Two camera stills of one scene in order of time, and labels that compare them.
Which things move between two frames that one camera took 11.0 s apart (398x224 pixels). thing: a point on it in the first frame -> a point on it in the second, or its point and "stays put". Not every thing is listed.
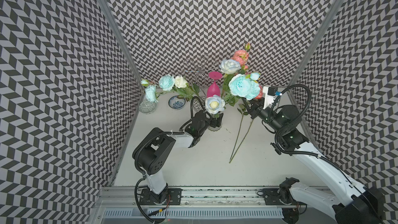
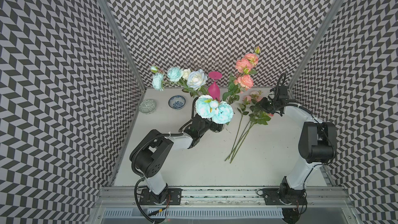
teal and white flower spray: [168, 82] -> [175, 74]
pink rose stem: [242, 142] -> [246, 101]
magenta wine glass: [213, 88] stays put
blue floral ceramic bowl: [176, 102] stays put
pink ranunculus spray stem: [242, 56] -> [241, 81]
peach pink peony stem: [243, 112] -> [256, 116]
